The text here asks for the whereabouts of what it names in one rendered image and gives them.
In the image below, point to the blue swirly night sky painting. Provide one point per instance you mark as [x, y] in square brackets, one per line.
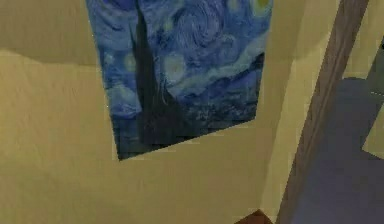
[186, 73]

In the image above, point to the brown wooden door frame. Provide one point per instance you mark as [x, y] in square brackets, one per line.
[320, 106]

